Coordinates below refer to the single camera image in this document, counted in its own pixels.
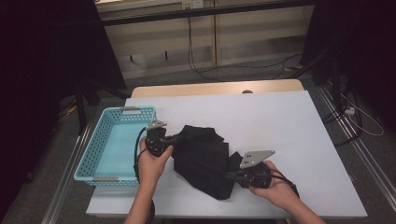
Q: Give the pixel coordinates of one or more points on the light blue perforated plastic basket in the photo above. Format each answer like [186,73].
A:
[121,146]

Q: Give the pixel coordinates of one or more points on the person's right hand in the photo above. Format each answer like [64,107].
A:
[280,193]

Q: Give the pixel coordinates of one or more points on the white table mat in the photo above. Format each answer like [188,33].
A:
[264,118]

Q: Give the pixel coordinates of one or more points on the white power plug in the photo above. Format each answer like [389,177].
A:
[349,111]

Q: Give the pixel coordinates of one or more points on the black stand legs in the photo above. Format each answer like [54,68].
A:
[81,105]

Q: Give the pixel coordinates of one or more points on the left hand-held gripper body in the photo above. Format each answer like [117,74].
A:
[157,140]

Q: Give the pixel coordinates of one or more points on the white wall socket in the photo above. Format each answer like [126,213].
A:
[193,3]

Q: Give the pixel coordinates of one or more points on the long wooden counter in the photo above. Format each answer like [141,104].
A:
[249,31]

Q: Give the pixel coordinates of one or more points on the black camera stand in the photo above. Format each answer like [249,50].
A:
[335,77]

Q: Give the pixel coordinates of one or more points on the round table grommet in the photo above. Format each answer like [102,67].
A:
[247,91]

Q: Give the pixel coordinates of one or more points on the person's left hand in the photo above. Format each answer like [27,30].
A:
[151,168]

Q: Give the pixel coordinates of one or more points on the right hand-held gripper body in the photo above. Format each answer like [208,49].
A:
[255,175]

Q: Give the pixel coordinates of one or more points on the black curtain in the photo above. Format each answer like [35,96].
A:
[37,62]
[367,46]

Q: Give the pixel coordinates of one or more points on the black shorts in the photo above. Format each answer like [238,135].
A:
[202,161]

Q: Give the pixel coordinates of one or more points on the light wooden table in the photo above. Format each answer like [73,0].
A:
[202,88]

